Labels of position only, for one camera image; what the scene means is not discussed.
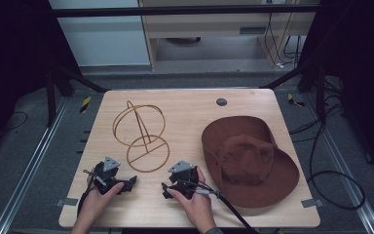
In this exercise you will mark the grey tape piece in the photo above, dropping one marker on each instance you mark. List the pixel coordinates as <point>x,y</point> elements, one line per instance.
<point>67,202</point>
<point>311,203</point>

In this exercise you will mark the brown brimmed hat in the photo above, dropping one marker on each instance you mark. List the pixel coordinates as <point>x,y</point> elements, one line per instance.
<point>246,162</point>

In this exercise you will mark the black metal stand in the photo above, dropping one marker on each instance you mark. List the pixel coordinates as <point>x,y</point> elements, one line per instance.
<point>318,87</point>
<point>53,94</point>

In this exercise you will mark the beige wooden desk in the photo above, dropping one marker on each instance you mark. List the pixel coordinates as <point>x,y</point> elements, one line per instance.
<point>207,29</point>

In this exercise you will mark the grey round table grommet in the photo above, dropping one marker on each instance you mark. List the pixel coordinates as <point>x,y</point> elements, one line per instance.
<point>221,102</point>

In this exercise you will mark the person's right hand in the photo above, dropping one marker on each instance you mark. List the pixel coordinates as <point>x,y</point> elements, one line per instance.
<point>198,206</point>

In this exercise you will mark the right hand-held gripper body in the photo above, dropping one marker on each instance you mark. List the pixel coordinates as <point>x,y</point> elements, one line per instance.
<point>185,177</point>

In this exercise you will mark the yellow black striped tape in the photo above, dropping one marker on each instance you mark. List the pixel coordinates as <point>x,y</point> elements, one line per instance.
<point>293,100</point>
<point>85,104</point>

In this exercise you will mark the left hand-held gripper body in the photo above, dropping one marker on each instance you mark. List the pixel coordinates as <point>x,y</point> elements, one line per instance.
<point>105,177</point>

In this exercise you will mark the aluminium floor rail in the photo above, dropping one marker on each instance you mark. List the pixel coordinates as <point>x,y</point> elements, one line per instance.
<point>29,165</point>
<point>347,175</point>

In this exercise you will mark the black horizontal frame bar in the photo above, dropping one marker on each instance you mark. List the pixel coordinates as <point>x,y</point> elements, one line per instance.
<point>181,10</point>

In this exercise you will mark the white cabinet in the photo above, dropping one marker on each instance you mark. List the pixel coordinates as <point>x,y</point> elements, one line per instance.
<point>104,35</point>

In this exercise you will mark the person's left hand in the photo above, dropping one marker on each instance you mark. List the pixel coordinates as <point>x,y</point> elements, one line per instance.
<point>94,203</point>

